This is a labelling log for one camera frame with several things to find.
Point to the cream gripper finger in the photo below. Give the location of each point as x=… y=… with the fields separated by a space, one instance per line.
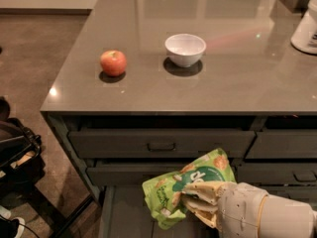
x=204 y=211
x=208 y=191

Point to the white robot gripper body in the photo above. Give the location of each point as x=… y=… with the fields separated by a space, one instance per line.
x=241 y=207

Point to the green rice chip bag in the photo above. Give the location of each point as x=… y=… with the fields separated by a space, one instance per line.
x=163 y=193

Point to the middle right grey drawer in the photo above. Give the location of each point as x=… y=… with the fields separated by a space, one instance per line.
x=278 y=173

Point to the grey drawer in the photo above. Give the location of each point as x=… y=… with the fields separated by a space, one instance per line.
x=133 y=173
x=278 y=173
x=284 y=144
x=158 y=143
x=300 y=193

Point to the bottom right grey drawer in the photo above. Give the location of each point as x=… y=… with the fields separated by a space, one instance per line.
x=300 y=193

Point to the top right grey drawer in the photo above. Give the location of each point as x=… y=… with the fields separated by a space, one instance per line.
x=284 y=144

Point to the open bottom left drawer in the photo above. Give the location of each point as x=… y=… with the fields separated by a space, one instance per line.
x=125 y=215

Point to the middle left grey drawer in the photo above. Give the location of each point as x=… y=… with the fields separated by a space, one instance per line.
x=133 y=173

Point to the top left grey drawer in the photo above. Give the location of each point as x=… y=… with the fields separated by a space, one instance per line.
x=158 y=143

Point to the white ceramic bowl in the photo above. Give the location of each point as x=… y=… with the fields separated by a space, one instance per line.
x=185 y=49

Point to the red apple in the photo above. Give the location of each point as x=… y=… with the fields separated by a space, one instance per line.
x=113 y=63

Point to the white cylindrical container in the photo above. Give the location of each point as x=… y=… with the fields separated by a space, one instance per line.
x=305 y=35

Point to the black cart with items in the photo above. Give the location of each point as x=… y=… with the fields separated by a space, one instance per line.
x=21 y=163

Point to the black and white shoe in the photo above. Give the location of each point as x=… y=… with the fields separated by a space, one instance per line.
x=10 y=227

